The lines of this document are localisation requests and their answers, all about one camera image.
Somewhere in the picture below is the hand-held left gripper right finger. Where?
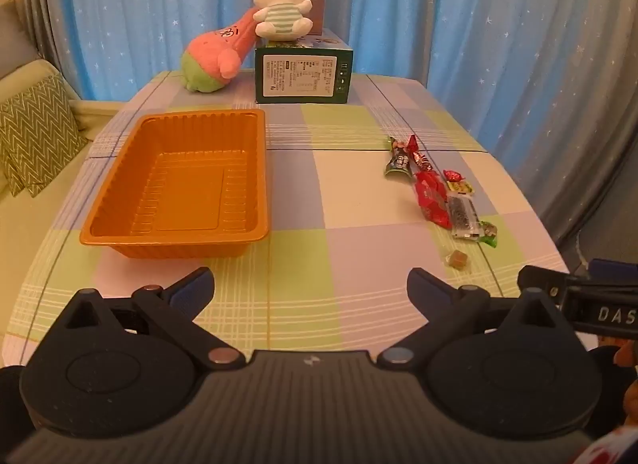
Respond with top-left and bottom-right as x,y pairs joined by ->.
377,268 -> 584,370

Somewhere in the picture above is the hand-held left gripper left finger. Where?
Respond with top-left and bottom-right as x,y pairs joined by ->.
39,267 -> 246,371

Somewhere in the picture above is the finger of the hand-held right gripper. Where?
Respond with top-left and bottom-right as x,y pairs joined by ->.
591,259 -> 638,278
517,265 -> 571,302

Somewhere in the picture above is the small green snack packet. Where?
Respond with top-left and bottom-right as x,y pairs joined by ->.
476,221 -> 498,249

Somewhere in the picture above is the clear black snack bar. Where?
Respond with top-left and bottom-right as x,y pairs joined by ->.
446,193 -> 483,241

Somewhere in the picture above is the large red snack packet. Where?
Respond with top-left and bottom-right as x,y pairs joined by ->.
413,171 -> 452,229

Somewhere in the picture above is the orange plastic tray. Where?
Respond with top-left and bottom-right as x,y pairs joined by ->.
80,108 -> 271,260

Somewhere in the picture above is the green candy packet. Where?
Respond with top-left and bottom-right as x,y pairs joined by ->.
383,136 -> 414,180

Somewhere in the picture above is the red silver twist candy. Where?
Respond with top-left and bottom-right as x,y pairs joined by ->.
406,135 -> 433,170

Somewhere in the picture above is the person's right hand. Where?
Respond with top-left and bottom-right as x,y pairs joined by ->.
613,344 -> 638,426

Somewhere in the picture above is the grey curtain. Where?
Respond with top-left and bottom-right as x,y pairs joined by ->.
518,45 -> 638,265
20,0 -> 85,101

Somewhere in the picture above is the red white patterned clothing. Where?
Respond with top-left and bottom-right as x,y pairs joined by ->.
573,425 -> 638,464

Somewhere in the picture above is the light green sofa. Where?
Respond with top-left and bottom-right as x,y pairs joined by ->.
0,57 -> 125,345

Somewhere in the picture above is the green zigzag cushion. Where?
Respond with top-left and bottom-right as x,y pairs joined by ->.
10,165 -> 53,198
0,74 -> 89,188

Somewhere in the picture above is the pink green starfish plush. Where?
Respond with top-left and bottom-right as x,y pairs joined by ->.
180,8 -> 260,94

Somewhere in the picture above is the green cardboard box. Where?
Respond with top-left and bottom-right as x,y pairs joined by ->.
254,28 -> 354,105

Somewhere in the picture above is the blue star curtain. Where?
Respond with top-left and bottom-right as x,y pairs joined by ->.
70,0 -> 638,156

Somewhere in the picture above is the grey cushion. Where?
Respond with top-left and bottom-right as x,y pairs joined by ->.
0,0 -> 41,81

